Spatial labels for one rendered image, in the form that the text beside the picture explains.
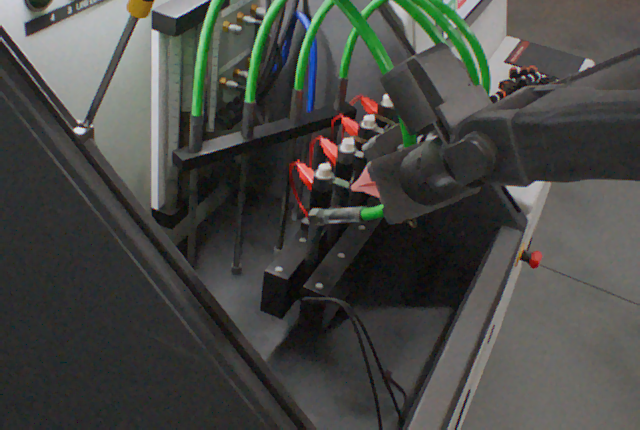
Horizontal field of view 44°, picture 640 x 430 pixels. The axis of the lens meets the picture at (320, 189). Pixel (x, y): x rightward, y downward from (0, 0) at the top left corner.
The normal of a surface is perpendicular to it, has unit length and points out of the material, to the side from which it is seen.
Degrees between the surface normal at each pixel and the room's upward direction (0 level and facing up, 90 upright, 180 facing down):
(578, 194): 0
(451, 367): 0
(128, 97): 90
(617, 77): 62
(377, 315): 0
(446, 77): 37
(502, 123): 101
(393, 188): 45
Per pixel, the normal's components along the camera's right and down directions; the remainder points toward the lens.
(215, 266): 0.12, -0.81
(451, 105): 0.39, -0.24
